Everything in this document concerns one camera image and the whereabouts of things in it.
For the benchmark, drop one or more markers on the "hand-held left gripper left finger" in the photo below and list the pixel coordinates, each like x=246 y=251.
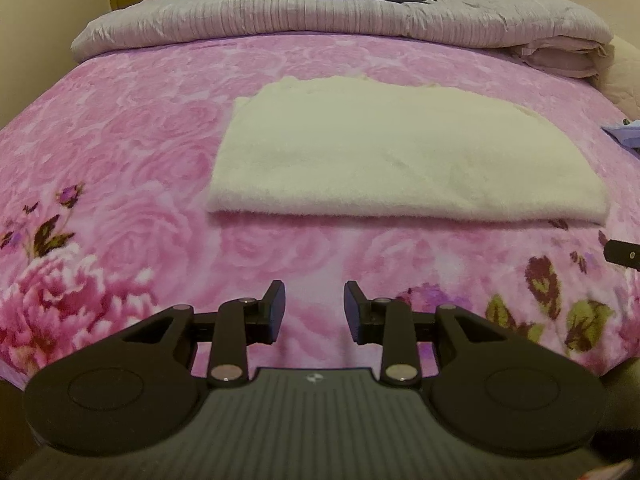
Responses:
x=275 y=310

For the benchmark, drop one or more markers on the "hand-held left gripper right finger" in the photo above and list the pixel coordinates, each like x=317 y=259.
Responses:
x=354 y=315

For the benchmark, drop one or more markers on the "lavender striped quilt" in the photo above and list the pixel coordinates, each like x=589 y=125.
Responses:
x=300 y=15

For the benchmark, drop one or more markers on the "white quilted headboard cushion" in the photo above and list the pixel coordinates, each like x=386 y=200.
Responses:
x=625 y=75

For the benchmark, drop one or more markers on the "folded pink blanket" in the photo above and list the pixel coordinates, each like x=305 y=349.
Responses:
x=565 y=57

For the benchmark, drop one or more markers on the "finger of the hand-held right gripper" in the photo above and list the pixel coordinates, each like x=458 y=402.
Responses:
x=625 y=254

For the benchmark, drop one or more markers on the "cream knit sweater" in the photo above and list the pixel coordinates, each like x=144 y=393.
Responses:
x=400 y=160

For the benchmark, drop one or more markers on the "pink floral blanket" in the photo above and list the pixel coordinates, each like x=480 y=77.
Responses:
x=125 y=160

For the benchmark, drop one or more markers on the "light blue garment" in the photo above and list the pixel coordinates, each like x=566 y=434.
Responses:
x=627 y=135

